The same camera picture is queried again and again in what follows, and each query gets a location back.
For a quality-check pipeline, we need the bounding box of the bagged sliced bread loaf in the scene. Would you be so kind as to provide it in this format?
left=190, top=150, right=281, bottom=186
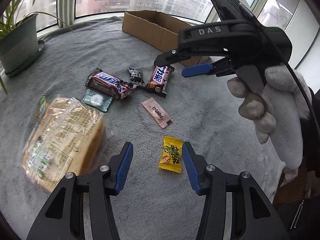
left=22, top=96, right=116, bottom=192

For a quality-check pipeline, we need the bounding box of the yellow candy packet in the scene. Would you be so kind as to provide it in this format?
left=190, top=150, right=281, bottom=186
left=158, top=135, right=184, bottom=173

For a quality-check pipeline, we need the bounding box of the white gloved right hand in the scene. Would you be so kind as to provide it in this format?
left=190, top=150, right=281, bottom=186
left=227, top=66, right=312, bottom=170

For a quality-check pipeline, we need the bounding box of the open cardboard box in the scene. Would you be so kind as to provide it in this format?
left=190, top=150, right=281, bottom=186
left=122, top=10, right=191, bottom=52

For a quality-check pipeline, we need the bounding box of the large Snickers bar Chinese label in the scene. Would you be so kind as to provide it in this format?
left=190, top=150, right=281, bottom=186
left=144, top=65, right=175, bottom=98

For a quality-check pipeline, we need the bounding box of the small black candy wrapper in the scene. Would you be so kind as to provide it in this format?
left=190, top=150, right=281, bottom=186
left=128, top=67, right=145, bottom=87

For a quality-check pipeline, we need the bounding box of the pink snack sachet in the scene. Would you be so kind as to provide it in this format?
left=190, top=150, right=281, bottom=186
left=142, top=98, right=172, bottom=129

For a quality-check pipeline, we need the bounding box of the brown Snickers bar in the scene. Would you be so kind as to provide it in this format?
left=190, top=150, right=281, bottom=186
left=85, top=68, right=136, bottom=101

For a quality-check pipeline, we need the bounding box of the small teal candy packet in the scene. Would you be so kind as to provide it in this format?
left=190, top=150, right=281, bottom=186
left=81, top=88, right=112, bottom=113

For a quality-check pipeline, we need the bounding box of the green potted spider plant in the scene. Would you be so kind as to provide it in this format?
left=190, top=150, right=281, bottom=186
left=1, top=0, right=71, bottom=77

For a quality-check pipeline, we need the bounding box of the black camera module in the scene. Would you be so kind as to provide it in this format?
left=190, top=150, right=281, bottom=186
left=210, top=0, right=247, bottom=21

